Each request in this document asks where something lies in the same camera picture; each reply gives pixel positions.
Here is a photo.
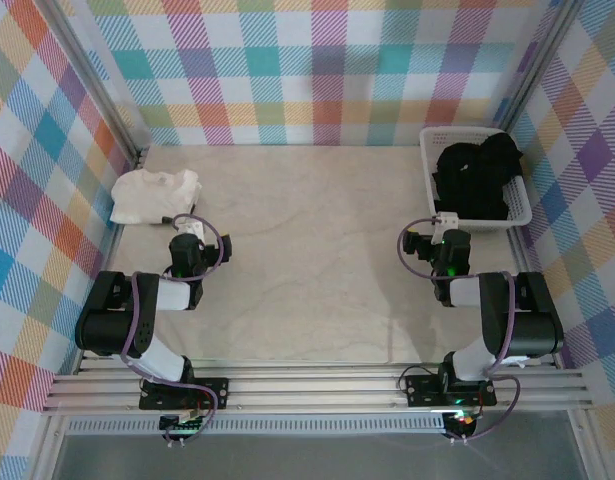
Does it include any black t-shirt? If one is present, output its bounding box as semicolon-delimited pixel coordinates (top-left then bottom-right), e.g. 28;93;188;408
430;130;524;221

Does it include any folded white t-shirt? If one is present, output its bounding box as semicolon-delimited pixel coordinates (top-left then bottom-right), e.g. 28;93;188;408
110;168;203;226

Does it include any white plastic mesh basket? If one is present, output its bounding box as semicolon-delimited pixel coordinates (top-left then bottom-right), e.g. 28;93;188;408
419;125;533;234

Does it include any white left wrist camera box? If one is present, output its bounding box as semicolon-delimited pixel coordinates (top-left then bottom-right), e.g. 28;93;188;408
176;221;207;247

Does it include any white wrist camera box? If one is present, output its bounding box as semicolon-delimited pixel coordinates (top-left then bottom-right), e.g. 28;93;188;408
176;221;207;247
430;211;461;245

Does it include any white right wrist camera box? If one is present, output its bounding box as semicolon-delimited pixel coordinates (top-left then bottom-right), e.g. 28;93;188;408
430;211;461;245

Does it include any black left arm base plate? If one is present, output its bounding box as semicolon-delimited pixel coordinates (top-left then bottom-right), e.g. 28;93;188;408
139;377;231;412

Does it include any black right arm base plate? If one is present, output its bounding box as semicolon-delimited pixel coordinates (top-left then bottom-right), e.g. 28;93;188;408
404;374;498;409

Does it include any aluminium mounting rail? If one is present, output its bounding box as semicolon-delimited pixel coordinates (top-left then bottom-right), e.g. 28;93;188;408
41;362;593;414

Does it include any grey slotted cable duct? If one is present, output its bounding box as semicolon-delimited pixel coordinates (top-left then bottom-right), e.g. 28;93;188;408
66;412;448;436

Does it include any aluminium corner post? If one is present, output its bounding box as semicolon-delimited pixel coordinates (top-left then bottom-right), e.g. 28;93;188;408
492;0;588;132
34;0;151;169

